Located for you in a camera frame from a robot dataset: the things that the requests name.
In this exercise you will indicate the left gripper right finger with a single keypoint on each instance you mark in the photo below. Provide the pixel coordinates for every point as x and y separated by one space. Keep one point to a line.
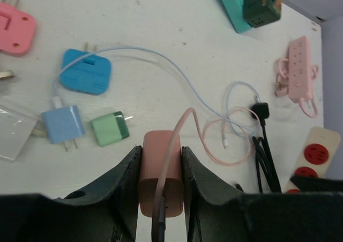
217 211

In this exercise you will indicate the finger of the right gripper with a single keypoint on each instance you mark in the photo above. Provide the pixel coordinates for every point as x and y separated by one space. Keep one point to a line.
311 184

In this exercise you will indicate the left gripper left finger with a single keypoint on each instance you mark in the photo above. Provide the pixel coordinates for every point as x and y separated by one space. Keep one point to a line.
104 210

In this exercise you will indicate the beige power strip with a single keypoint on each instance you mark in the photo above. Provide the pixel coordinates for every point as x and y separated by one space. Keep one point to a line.
316 156

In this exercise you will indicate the light blue cube charger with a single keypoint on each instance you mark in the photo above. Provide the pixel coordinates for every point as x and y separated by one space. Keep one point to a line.
63 124

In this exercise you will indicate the pink power strip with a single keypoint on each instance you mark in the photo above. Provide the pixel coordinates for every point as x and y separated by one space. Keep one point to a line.
299 70

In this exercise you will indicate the white usb-c charger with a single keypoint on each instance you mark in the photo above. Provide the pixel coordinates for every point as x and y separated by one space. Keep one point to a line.
16 129

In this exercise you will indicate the blue plug adapter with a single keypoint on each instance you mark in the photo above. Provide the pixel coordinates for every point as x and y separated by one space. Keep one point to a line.
90 75

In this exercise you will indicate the white plug adapter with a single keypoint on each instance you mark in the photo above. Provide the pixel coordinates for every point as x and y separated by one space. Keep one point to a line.
6 75

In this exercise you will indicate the dark green cube charger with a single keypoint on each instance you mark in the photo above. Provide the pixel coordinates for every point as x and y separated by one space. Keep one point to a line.
258 13

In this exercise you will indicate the teal triangular power strip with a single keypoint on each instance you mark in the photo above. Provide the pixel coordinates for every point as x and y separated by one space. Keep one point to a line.
234 10

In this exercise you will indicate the pink plug adapter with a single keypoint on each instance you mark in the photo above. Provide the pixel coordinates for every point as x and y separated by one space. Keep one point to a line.
17 29

